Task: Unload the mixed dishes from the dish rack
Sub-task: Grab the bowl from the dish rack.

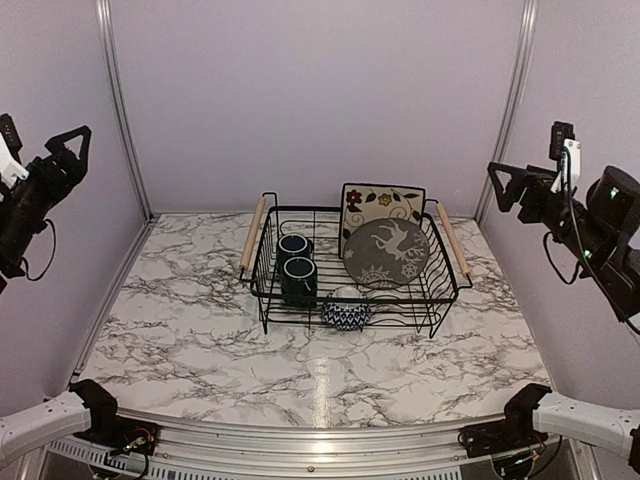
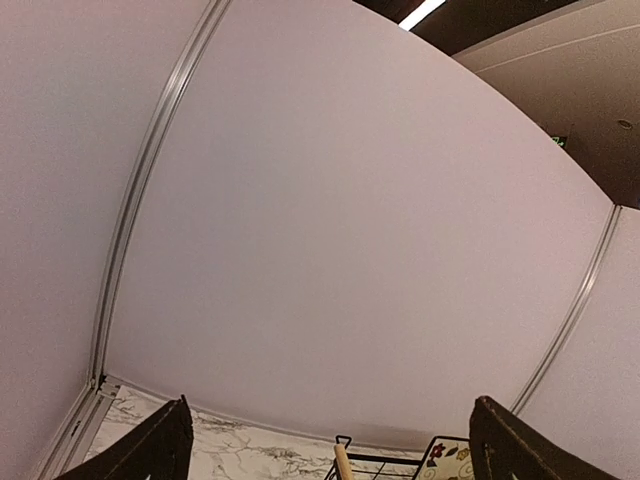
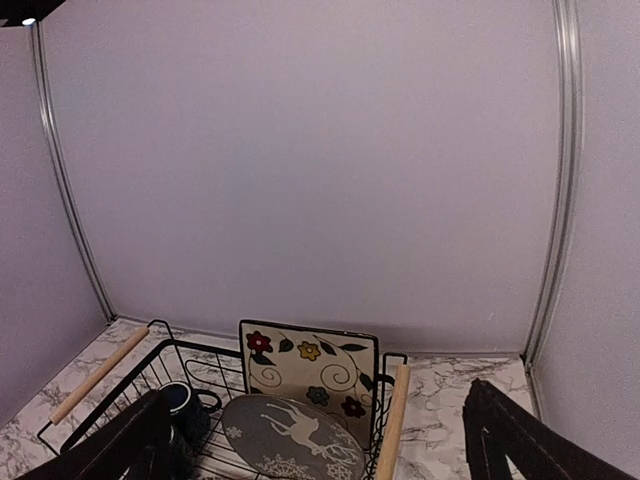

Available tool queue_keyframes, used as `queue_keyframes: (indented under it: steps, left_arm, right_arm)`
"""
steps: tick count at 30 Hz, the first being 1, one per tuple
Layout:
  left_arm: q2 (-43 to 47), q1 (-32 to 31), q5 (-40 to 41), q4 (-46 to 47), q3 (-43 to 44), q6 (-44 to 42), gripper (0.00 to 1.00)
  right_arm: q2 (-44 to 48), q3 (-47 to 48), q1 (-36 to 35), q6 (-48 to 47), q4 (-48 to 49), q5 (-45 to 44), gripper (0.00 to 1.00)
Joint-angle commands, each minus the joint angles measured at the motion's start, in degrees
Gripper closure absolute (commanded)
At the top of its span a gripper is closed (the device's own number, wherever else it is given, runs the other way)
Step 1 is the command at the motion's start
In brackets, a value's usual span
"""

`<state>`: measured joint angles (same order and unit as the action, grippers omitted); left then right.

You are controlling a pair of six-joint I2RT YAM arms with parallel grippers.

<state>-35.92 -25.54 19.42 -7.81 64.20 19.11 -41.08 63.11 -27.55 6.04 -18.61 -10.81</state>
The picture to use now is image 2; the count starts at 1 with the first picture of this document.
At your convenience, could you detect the black wire dish rack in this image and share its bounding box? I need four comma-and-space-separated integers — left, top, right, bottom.
327, 433, 426, 480

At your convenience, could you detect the square floral ceramic plate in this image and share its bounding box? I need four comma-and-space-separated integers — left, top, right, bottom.
414, 436, 475, 480

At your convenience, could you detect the left wooden rack handle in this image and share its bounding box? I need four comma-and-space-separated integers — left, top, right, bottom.
334, 443, 354, 480

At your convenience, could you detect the right aluminium wall post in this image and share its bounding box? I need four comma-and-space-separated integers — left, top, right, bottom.
510, 204, 622, 416

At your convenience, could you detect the ceiling strip light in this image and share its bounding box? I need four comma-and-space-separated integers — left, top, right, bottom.
399, 0, 446, 31

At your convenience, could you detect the aluminium wall post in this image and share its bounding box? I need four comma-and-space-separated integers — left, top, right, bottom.
29, 1, 232, 479
510, 204, 622, 416

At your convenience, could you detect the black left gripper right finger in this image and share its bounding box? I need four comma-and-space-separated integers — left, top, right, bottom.
469, 396, 612, 480

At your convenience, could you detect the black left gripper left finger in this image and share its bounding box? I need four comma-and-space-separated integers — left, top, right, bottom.
60, 396, 193, 480

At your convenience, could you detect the left aluminium wall post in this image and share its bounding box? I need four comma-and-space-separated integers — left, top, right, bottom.
29, 1, 232, 479

